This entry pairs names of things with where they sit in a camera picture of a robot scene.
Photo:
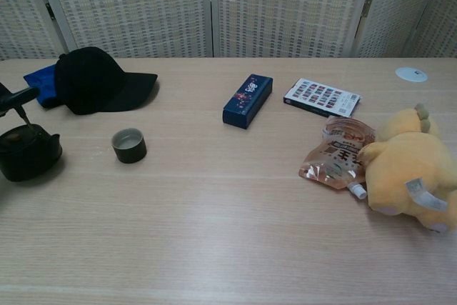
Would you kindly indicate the metal screen hinge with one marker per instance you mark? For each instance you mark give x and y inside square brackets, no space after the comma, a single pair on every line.
[367,7]
[49,11]

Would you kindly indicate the blue folded cloth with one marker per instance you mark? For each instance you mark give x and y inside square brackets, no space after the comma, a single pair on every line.
[41,80]

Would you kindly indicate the yellow plush toy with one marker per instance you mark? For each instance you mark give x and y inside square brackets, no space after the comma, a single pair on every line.
[407,165]

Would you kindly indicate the small black teapot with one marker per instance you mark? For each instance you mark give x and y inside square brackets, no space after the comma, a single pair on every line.
[28,158]

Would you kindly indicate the woven folding screen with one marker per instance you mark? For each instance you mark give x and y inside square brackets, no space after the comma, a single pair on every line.
[143,8]

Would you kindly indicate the dark ceramic teacup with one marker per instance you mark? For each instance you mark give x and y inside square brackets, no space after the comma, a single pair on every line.
[129,148]

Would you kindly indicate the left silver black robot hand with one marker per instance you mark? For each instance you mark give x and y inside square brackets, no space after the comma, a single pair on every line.
[18,97]

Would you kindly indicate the navy blue rectangular box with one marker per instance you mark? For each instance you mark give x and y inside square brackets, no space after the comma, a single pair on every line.
[246,103]

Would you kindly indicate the flat box with colour swatches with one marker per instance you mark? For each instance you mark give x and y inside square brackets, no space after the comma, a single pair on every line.
[321,97]

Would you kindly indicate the orange drink pouch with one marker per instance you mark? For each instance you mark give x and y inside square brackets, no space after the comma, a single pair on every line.
[335,158]

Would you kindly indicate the black baseball cap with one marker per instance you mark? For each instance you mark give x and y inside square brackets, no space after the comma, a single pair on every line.
[96,83]

